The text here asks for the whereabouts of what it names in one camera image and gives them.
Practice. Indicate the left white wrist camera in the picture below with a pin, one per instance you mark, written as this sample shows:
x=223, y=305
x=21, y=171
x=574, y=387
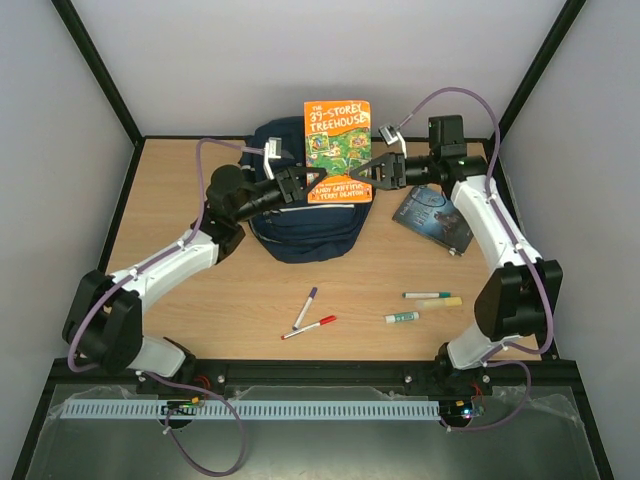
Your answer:
x=271, y=151

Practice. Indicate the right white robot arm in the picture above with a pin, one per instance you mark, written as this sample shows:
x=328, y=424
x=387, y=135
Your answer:
x=521, y=292

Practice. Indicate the orange Treehouse book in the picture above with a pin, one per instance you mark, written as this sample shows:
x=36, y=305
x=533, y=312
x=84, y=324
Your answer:
x=337, y=136

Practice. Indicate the teal capped marker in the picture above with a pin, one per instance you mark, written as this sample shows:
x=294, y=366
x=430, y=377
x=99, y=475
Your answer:
x=425, y=295

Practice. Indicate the red capped marker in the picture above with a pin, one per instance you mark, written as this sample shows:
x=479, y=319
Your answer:
x=317, y=324

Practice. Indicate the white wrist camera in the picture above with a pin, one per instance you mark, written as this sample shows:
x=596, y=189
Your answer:
x=392, y=136
x=271, y=151

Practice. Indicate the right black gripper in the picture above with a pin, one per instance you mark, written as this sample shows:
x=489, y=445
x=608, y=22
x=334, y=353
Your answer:
x=396, y=171

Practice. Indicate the purple capped marker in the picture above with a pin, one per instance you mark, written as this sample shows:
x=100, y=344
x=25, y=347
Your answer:
x=300, y=317

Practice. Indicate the yellow capped glue stick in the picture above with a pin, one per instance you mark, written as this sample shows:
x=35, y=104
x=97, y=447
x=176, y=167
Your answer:
x=436, y=303

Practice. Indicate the green white glue stick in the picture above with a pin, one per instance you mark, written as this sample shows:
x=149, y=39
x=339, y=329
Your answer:
x=401, y=317

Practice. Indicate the dark blue fantasy book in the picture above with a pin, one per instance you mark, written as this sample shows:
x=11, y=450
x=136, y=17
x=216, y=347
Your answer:
x=429, y=214

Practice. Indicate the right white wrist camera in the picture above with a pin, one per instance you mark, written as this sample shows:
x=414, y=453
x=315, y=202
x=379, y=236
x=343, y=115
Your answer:
x=392, y=136

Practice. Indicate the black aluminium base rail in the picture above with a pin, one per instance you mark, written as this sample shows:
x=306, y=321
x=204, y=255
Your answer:
x=411, y=378

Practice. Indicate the navy blue student backpack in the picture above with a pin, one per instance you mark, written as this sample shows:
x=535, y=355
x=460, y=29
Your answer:
x=302, y=232

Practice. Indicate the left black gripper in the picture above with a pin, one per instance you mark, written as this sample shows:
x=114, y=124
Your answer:
x=290, y=182

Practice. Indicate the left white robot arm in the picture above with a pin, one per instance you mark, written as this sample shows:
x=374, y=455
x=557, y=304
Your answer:
x=104, y=327

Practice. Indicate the grey slotted cable duct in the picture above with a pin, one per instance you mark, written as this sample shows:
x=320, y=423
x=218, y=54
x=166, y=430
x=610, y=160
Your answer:
x=252, y=410

